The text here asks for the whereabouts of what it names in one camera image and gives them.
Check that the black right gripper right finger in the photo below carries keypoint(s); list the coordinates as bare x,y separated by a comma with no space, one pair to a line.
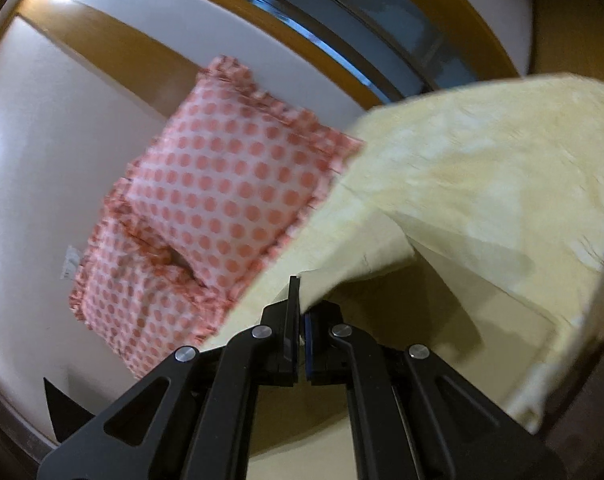
412,416

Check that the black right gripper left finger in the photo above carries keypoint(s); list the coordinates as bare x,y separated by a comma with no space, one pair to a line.
191,417

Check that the beige khaki pants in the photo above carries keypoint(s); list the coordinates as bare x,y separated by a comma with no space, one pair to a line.
473,222

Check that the pink polka dot pillow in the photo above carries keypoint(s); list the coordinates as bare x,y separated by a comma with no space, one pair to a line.
143,305
234,175

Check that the wooden ceiling beam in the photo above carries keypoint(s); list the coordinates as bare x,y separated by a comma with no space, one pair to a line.
154,48

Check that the white wall outlet plate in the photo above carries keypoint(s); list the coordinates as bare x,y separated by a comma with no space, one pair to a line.
72,260

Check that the dark window frame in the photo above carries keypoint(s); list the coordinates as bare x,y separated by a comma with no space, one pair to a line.
390,46

